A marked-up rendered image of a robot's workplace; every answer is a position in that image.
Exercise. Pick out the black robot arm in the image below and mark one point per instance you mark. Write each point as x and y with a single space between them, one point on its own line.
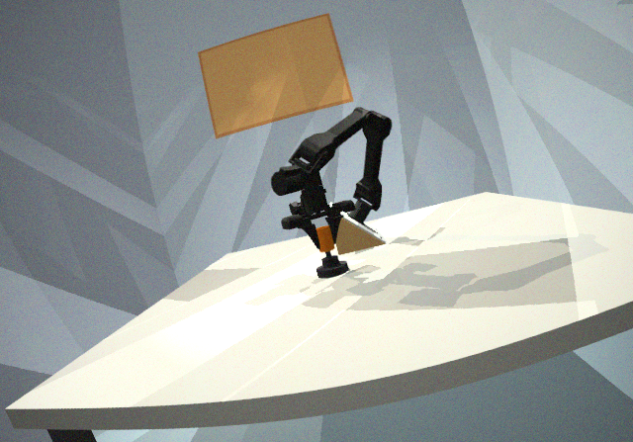
319 148

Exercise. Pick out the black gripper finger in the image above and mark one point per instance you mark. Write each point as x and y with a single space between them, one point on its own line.
334 225
312 233

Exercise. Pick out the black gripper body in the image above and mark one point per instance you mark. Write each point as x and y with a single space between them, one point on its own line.
315 202

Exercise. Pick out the orange knob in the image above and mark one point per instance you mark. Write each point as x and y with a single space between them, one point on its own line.
325 239

